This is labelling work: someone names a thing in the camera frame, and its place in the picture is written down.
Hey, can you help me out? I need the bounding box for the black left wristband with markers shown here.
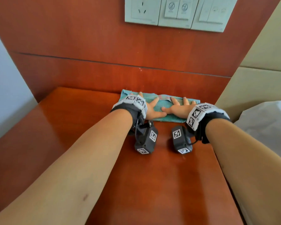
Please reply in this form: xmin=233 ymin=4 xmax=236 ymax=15
xmin=110 ymin=95 xmax=148 ymax=135

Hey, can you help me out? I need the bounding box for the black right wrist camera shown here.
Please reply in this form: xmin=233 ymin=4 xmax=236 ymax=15
xmin=171 ymin=125 xmax=193 ymax=154

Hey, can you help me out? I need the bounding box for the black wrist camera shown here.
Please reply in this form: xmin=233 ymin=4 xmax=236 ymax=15
xmin=171 ymin=125 xmax=193 ymax=154
xmin=134 ymin=121 xmax=159 ymax=154

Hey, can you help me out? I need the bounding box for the person's right forearm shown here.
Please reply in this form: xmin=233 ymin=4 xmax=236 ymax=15
xmin=205 ymin=119 xmax=281 ymax=225

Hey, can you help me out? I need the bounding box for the white power socket plate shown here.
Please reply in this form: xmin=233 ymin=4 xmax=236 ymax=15
xmin=124 ymin=0 xmax=162 ymax=26

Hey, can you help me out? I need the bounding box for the person's left hand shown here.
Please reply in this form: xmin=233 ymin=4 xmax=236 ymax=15
xmin=138 ymin=92 xmax=167 ymax=121

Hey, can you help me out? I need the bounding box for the beige padded headboard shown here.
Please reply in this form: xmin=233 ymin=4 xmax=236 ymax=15
xmin=215 ymin=0 xmax=281 ymax=122

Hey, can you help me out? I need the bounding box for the black wristband with markers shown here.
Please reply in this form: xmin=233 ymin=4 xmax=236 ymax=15
xmin=110 ymin=95 xmax=148 ymax=135
xmin=186 ymin=103 xmax=230 ymax=144

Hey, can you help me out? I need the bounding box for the person's right hand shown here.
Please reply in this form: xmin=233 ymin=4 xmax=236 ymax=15
xmin=161 ymin=97 xmax=197 ymax=119

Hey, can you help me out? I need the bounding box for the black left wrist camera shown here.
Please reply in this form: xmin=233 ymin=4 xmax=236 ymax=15
xmin=134 ymin=121 xmax=159 ymax=154

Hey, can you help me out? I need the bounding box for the person's left forearm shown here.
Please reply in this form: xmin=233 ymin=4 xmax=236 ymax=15
xmin=0 ymin=109 xmax=134 ymax=225

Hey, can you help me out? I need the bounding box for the red wooden nightstand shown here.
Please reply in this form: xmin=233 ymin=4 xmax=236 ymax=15
xmin=0 ymin=86 xmax=244 ymax=225

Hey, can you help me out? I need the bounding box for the teal cleaning cloth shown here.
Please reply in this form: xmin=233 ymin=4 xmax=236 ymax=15
xmin=118 ymin=89 xmax=201 ymax=123

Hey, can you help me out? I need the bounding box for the white double button switch plate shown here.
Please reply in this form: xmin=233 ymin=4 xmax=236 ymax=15
xmin=158 ymin=0 xmax=200 ymax=29

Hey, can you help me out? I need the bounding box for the white bedding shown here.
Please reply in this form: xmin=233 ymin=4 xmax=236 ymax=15
xmin=234 ymin=100 xmax=281 ymax=164

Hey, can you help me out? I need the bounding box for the red wooden wall panel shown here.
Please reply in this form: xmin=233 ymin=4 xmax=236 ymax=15
xmin=0 ymin=0 xmax=281 ymax=106

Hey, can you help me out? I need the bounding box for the white plain switch plate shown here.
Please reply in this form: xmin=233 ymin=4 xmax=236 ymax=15
xmin=191 ymin=0 xmax=239 ymax=33

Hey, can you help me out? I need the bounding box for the black right wristband with markers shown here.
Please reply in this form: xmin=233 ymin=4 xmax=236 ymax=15
xmin=186 ymin=103 xmax=230 ymax=144

